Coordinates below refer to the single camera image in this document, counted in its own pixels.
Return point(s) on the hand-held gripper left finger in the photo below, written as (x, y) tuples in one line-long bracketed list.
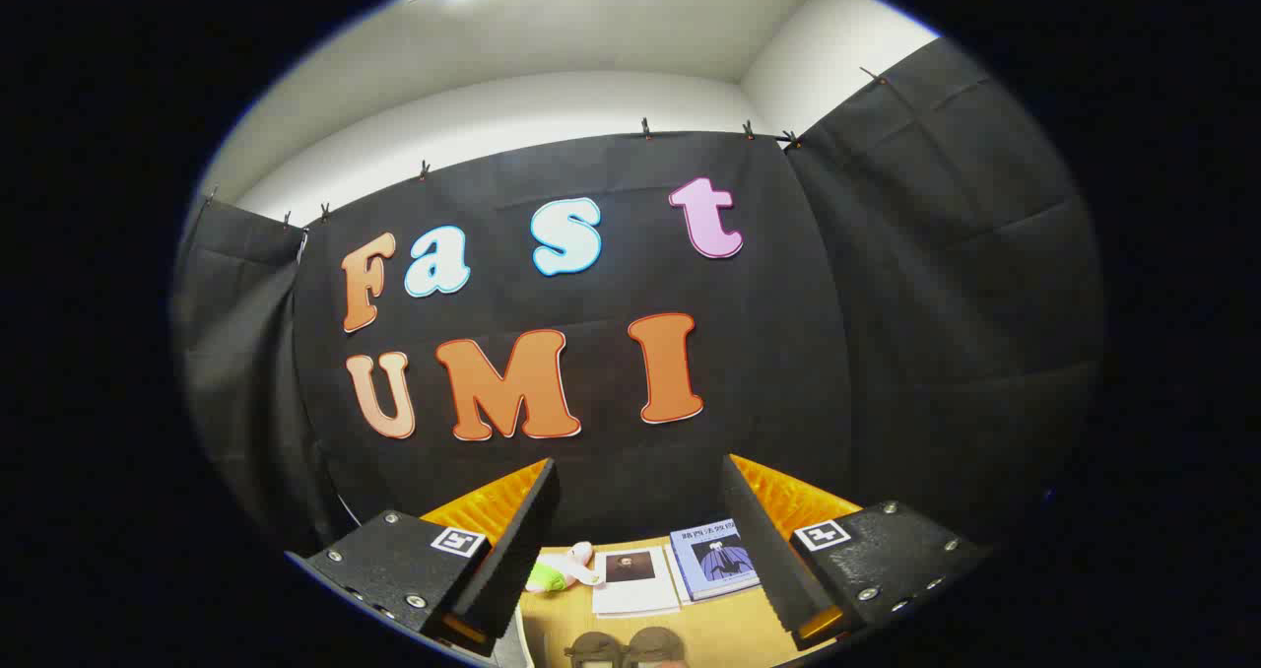
[(522, 540)]

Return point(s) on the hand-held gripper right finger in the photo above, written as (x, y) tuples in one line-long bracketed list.
[(754, 540)]

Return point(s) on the brown felt shoe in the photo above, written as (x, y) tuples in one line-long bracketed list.
[(594, 651), (653, 646)]

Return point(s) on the light blue book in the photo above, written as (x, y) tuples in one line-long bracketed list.
[(711, 560)]

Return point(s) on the pink and green plush toy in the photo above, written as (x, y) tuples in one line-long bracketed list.
[(564, 571)]

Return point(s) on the white portrait book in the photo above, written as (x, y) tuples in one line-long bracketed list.
[(635, 589)]

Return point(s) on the black backdrop cloth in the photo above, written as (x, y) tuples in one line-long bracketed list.
[(778, 353)]

